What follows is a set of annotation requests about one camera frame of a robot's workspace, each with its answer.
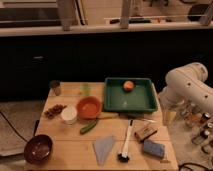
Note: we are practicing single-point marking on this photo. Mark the light blue towel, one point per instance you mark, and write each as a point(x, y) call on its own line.
point(102, 148)

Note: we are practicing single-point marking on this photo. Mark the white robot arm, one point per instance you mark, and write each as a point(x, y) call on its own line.
point(186, 91)

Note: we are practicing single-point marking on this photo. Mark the green plastic tray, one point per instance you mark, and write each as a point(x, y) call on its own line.
point(141, 99)

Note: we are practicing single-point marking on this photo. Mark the orange fruit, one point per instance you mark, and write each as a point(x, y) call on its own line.
point(128, 86)

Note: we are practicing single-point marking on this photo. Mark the orange bowl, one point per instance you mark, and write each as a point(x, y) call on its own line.
point(89, 107)

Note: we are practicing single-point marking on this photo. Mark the white cup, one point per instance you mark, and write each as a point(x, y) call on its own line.
point(69, 115)

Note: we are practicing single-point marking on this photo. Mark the green cucumber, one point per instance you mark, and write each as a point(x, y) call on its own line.
point(88, 127)

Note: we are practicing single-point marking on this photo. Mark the metal cup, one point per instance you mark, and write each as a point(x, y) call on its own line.
point(55, 86)

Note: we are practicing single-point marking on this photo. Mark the brown grape cluster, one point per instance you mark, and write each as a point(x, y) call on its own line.
point(54, 111)

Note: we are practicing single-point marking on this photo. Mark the brown wooden block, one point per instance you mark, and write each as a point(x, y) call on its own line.
point(145, 132)

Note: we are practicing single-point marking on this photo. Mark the blue sponge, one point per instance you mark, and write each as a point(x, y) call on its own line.
point(153, 148)

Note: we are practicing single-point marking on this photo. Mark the dark brown bowl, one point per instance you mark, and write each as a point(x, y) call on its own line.
point(38, 149)

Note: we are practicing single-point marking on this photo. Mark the spice jar dark lid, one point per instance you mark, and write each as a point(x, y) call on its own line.
point(201, 137)

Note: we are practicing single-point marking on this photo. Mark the knife with wooden handle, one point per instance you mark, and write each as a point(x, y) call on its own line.
point(123, 116)

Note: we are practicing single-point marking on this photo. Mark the white handled dish brush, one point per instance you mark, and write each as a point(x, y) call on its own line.
point(123, 155)

